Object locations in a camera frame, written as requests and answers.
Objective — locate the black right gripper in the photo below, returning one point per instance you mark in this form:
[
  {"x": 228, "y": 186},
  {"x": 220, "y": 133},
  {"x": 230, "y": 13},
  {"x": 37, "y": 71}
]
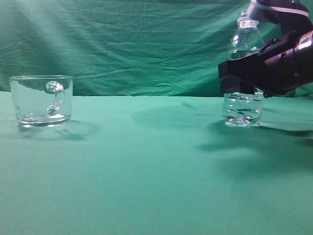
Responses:
[{"x": 285, "y": 71}]

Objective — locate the clear plastic water bottle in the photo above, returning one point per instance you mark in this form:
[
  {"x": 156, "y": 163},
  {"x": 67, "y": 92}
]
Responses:
[{"x": 244, "y": 109}]

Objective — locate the green backdrop cloth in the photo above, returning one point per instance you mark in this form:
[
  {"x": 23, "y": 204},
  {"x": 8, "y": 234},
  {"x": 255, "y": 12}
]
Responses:
[{"x": 119, "y": 47}]

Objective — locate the green table cloth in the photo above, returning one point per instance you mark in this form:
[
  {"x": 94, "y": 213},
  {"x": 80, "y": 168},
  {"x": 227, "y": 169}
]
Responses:
[{"x": 158, "y": 166}]

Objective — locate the clear glass mug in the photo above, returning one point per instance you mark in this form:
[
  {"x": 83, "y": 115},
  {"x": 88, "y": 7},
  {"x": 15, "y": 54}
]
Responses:
[{"x": 42, "y": 100}]

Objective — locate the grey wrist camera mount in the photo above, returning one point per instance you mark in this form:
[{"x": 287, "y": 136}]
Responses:
[{"x": 290, "y": 15}]

